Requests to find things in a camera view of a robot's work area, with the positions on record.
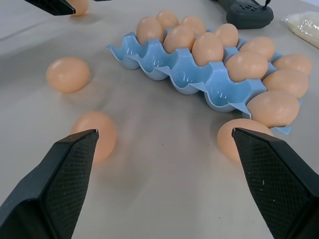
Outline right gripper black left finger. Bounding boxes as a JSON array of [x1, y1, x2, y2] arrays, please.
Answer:
[[0, 128, 100, 239]]

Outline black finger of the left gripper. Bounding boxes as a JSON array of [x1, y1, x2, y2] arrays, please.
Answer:
[[24, 0, 76, 16]]

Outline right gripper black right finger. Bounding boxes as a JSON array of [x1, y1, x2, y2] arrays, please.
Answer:
[[232, 127, 319, 239]]

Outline light blue plastic egg tray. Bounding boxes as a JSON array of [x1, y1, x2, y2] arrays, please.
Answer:
[[106, 27, 304, 135]]

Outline beige egg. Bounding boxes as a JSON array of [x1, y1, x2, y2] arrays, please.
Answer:
[[191, 32, 224, 67], [163, 25, 196, 55], [239, 36, 276, 62], [262, 69, 310, 100], [214, 23, 239, 48], [246, 90, 300, 129], [217, 119, 274, 163], [156, 10, 180, 32], [70, 0, 89, 16], [46, 56, 91, 94], [136, 16, 165, 46], [272, 53, 313, 76], [226, 51, 269, 83], [70, 111, 117, 163], [179, 16, 206, 36]]

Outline clear plastic bag white contents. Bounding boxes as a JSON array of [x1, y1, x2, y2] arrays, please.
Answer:
[[281, 10, 319, 49]]

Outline dark grey handheld controller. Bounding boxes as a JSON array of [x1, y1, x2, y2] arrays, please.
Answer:
[[211, 0, 275, 30]]

